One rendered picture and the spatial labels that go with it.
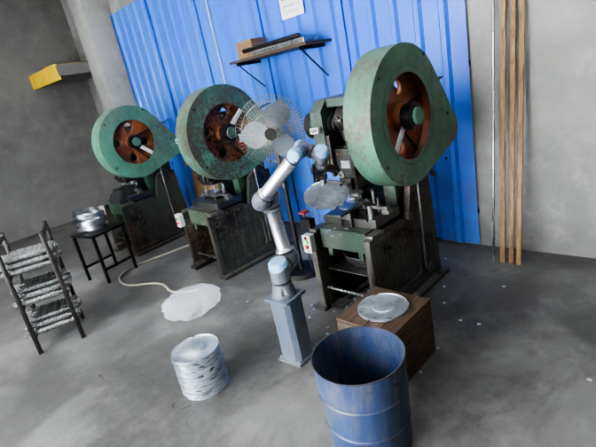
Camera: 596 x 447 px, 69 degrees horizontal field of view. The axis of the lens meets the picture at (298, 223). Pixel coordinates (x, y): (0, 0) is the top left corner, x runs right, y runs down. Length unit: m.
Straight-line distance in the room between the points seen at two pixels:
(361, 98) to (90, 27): 5.66
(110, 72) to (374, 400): 6.47
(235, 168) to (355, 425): 2.58
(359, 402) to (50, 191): 7.53
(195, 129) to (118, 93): 3.85
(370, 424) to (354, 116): 1.51
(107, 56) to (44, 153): 2.23
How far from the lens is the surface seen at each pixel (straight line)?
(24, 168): 8.66
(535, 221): 3.89
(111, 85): 7.46
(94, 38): 7.51
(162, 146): 5.57
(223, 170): 3.87
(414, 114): 2.63
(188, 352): 2.77
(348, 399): 1.93
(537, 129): 3.68
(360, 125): 2.40
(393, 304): 2.56
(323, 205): 2.82
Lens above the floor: 1.67
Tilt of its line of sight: 18 degrees down
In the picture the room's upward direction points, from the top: 12 degrees counter-clockwise
